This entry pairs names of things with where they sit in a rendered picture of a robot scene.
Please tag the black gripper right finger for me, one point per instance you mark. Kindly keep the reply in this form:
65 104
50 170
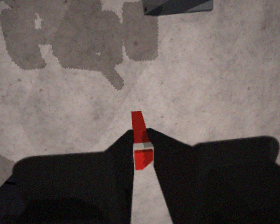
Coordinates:
183 170

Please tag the grey sloped panel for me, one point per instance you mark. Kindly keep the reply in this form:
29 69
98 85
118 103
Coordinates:
170 7

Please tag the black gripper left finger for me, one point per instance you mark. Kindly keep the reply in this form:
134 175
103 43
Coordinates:
109 173

